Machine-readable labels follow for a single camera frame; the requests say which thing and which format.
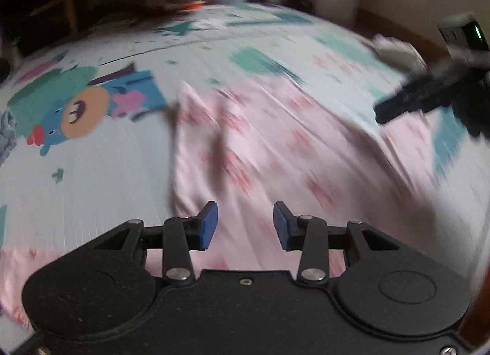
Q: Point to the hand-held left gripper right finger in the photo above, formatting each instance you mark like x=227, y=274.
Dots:
x=281, y=227

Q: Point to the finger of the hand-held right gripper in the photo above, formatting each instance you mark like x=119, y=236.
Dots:
x=411, y=99

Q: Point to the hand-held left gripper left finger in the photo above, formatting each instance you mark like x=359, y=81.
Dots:
x=208, y=227

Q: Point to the pink printed garment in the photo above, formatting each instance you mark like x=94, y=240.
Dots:
x=287, y=148

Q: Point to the white cloth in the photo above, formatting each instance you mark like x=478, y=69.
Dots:
x=398, y=52

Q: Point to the cartoon printed play mat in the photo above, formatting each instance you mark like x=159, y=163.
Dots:
x=126, y=171

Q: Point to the orange small object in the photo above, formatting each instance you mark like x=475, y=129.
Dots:
x=191, y=6

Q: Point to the grey patterned cloth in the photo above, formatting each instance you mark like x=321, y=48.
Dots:
x=7, y=135

